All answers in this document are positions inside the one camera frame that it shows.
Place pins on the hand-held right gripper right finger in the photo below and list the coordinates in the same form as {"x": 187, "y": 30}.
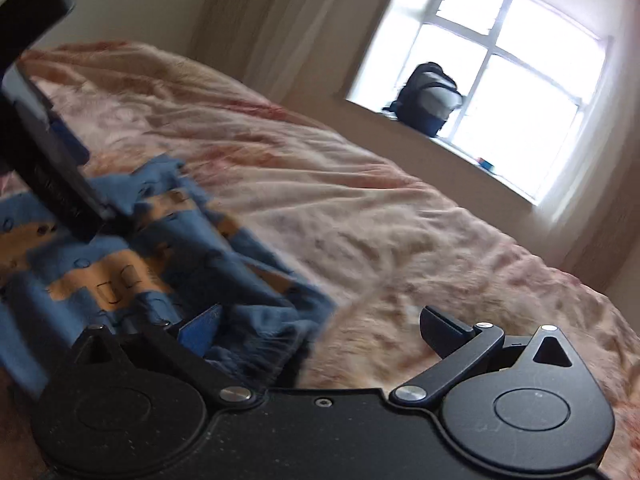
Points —
{"x": 445, "y": 330}

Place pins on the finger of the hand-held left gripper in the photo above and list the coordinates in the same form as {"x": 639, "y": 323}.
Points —
{"x": 70, "y": 140}
{"x": 60, "y": 180}

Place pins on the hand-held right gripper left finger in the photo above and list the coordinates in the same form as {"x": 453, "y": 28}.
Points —
{"x": 200, "y": 330}

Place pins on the blue orange printed pants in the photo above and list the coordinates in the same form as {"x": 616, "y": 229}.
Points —
{"x": 100, "y": 260}

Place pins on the floral pink bedspread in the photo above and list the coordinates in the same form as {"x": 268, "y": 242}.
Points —
{"x": 350, "y": 220}

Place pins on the small blue box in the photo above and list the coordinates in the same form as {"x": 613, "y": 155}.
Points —
{"x": 486, "y": 162}

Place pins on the beige curtain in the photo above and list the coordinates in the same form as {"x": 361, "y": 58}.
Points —
{"x": 280, "y": 25}
{"x": 605, "y": 200}

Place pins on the navy grey backpack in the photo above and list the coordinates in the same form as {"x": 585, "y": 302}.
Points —
{"x": 430, "y": 100}

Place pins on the white framed window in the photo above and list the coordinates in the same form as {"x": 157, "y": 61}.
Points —
{"x": 525, "y": 100}

